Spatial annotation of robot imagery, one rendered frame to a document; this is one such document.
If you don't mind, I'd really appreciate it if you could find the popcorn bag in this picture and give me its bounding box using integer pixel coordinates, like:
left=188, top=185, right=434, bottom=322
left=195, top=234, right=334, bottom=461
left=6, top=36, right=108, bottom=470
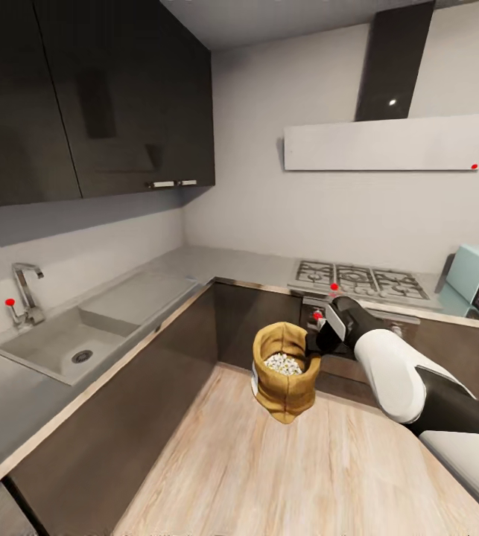
left=251, top=322, right=322, bottom=424

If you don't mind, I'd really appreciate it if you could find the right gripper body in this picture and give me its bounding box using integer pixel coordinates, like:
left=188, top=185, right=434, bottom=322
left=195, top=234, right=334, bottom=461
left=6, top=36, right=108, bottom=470
left=305, top=329, right=347, bottom=355

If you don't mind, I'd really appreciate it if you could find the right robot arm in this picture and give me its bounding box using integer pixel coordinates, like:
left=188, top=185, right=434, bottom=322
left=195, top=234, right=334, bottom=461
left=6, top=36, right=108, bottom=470
left=305, top=296, right=479, bottom=504

